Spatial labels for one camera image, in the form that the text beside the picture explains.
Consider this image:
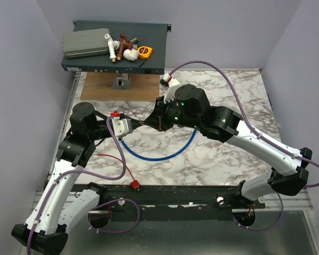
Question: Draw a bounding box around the blue cable lock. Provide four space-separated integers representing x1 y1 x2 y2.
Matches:
122 128 197 162

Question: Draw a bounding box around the wooden board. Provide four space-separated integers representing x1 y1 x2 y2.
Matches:
80 72 160 101

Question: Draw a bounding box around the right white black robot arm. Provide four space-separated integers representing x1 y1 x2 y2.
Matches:
144 84 312 208

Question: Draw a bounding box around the dark rack server unit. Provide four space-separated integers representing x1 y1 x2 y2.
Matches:
61 20 171 75

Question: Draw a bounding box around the grey metal bracket stand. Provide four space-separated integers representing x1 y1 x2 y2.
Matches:
112 74 131 90

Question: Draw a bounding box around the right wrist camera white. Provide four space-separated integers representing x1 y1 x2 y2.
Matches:
159 74 181 104

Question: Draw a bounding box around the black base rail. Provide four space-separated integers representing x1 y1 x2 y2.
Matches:
71 182 251 224

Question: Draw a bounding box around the small black object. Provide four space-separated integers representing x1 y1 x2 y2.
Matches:
130 37 139 44

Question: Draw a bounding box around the brown tap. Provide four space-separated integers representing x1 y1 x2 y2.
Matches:
116 33 134 61

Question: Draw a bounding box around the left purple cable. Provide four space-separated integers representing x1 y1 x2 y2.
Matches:
26 116 140 255

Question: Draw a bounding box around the white pipe elbow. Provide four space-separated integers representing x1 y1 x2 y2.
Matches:
123 49 139 61

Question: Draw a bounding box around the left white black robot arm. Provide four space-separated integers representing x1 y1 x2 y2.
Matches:
11 102 133 254

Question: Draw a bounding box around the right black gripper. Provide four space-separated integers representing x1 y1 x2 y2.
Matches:
144 94 201 131

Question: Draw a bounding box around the white pipe faucet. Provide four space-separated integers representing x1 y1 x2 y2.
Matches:
105 33 120 63

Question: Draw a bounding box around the grey plastic case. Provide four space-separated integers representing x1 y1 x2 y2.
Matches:
62 28 110 58

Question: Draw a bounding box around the red cable lock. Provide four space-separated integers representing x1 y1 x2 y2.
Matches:
97 152 140 191

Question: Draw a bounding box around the yellow tape measure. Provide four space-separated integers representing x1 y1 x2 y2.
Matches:
137 46 153 60

